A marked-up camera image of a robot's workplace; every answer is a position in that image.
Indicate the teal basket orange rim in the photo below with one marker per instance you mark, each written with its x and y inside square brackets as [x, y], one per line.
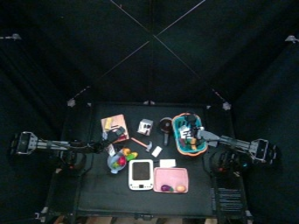
[179, 148]

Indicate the yellow orange toy piece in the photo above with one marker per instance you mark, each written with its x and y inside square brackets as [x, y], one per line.
[194, 143]

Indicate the white tablet device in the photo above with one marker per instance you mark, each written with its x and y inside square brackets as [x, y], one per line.
[141, 172]

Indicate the black toy frying pan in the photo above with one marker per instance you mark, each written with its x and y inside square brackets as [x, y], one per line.
[165, 124]

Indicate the white toy utensil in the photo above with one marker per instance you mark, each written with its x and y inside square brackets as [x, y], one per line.
[185, 133]

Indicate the metal frame centre bracket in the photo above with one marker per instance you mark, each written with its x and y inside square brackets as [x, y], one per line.
[149, 102]

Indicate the pink square plate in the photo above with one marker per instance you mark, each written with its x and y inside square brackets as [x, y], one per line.
[171, 176]

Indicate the orange toy ball fruit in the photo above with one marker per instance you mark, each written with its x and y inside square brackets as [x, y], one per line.
[181, 188]

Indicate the purple toy eggplant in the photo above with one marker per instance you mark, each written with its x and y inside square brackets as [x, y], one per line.
[166, 188]

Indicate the white toy knife block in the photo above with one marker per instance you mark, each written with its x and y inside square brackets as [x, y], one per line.
[145, 126]

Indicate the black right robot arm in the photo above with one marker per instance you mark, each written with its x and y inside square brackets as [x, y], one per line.
[234, 142]

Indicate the toy corn cob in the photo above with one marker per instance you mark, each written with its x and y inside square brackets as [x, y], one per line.
[133, 156]

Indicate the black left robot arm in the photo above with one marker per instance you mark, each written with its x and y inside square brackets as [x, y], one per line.
[51, 143]

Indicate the printed label sticker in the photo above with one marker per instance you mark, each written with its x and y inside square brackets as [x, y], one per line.
[230, 199]

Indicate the small white block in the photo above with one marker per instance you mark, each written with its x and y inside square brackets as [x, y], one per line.
[157, 151]

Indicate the metal table clamp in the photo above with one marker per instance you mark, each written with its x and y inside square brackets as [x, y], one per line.
[145, 216]

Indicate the metal table foot bracket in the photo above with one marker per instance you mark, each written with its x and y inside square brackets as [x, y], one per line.
[41, 215]

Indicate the metal frame corner bracket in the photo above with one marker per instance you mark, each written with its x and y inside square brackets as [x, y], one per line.
[15, 37]
[226, 106]
[291, 38]
[71, 102]

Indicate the small yellow toy fruit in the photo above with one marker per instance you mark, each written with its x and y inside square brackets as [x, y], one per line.
[126, 151]

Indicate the green toy vegetable piece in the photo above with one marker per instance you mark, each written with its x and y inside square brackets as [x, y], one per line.
[115, 165]

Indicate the pale blue bowl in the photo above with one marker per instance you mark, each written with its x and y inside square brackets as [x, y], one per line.
[113, 159]

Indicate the red toy tomato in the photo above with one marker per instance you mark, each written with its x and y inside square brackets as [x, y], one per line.
[122, 161]

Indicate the flat white card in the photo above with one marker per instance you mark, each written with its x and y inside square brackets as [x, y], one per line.
[167, 163]

